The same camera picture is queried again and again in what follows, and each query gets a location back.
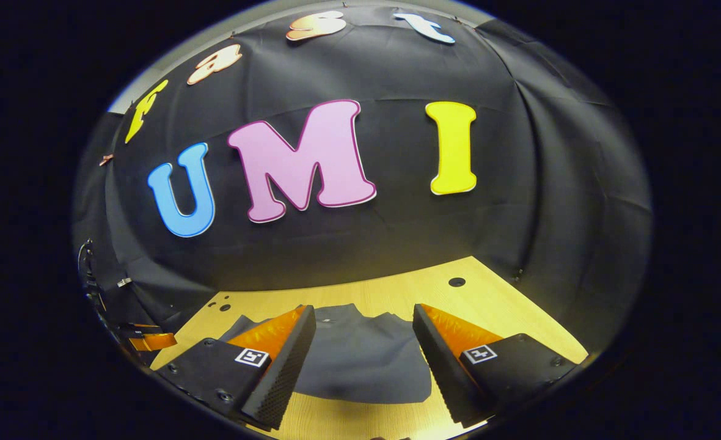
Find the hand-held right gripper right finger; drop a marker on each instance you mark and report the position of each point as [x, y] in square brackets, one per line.
[443, 373]

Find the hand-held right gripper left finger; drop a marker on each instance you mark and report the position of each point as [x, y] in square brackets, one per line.
[287, 373]

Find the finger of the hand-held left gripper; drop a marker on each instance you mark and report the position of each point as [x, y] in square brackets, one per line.
[153, 340]

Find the grey button shirt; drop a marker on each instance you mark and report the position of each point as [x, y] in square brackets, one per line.
[366, 360]

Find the silver metal clip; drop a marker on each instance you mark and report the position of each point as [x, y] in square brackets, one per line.
[124, 282]

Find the black backdrop cloth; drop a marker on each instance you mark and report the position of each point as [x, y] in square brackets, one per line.
[366, 244]

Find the copper metal clip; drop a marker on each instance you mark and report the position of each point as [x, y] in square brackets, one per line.
[106, 160]

